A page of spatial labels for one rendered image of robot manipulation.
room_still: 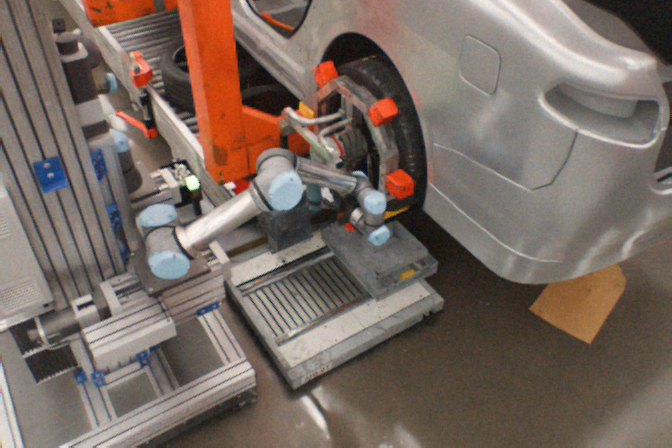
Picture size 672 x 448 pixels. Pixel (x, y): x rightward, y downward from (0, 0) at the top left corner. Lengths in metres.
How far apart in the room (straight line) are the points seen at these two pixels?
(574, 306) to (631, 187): 1.40
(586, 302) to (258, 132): 1.78
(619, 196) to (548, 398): 1.22
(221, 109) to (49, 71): 1.02
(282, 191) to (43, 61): 0.75
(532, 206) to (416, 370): 1.16
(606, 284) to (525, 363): 0.68
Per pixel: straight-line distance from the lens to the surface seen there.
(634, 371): 3.23
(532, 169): 2.01
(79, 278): 2.40
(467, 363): 3.03
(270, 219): 3.05
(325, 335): 2.96
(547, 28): 1.89
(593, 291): 3.46
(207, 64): 2.69
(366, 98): 2.49
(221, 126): 2.86
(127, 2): 4.64
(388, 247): 3.13
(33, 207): 2.17
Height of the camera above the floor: 2.43
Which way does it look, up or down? 40 degrees down
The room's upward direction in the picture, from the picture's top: straight up
